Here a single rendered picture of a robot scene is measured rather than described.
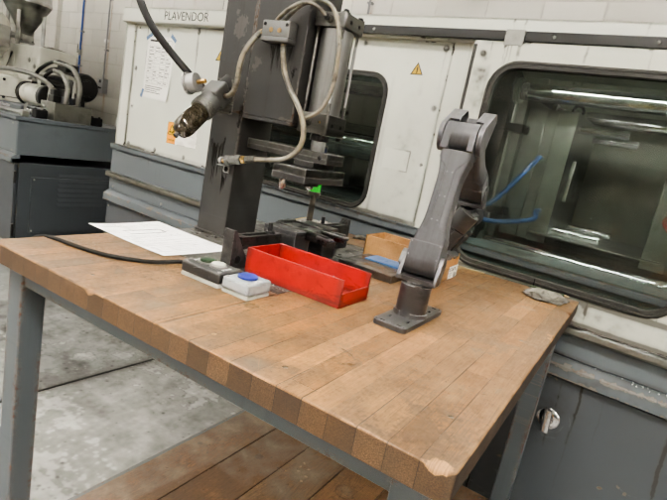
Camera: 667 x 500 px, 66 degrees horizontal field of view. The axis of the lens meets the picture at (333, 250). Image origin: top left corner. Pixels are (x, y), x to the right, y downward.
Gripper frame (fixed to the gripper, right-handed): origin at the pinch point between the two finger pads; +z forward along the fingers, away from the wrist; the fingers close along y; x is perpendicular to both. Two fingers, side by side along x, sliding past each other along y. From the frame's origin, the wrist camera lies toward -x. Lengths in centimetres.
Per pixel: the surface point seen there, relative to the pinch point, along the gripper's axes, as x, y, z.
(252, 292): 55, 8, 7
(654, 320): -37, -50, -25
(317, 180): 22.0, 28.4, -4.2
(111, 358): -21, 84, 155
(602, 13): -254, 83, -116
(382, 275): 12.2, 2.6, 4.2
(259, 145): 21, 49, 1
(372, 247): -5.9, 15.3, 8.7
